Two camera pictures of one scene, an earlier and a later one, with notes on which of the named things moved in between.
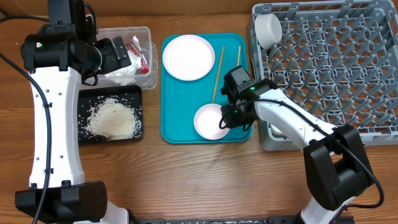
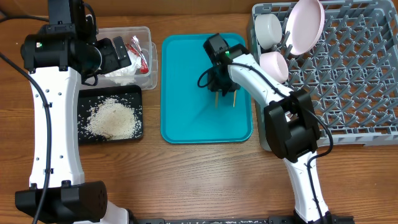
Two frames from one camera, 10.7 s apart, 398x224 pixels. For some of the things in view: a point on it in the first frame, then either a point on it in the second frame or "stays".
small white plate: (206, 121) -> (273, 66)
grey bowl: (268, 30) stays
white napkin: (126, 76) stays
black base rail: (268, 220) stays
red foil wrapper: (134, 45) stays
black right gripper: (232, 123) -> (212, 86)
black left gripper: (113, 63) stays
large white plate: (188, 57) -> (305, 25)
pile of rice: (112, 119) stays
